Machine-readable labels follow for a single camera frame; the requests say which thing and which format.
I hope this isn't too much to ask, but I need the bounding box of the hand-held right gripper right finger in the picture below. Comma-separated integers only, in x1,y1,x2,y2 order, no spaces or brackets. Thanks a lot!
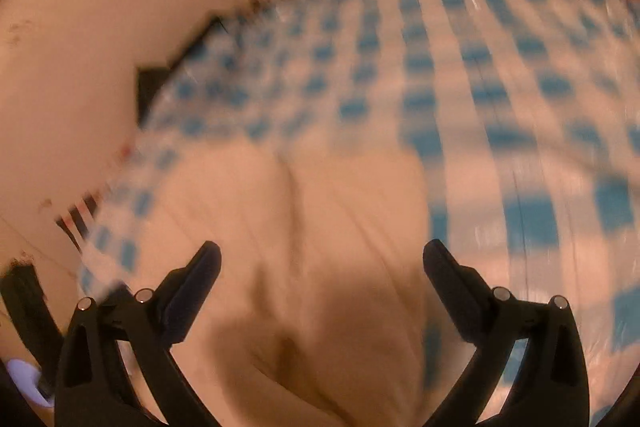
422,238,592,427

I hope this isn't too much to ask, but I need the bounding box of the white padded jacket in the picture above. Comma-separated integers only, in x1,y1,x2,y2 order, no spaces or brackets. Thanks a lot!
85,142,481,427

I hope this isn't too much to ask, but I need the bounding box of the dark cloth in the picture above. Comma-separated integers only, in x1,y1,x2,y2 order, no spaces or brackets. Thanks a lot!
135,14,228,120

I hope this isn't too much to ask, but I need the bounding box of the printed white bag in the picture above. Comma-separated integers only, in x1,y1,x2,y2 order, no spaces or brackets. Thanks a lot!
54,192,103,254

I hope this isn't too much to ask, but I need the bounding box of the blue checkered plastic sheet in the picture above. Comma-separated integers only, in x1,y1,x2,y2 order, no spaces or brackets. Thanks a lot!
77,0,640,418

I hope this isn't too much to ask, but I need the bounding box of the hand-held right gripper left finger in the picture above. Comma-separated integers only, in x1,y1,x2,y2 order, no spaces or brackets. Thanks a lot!
54,241,223,427

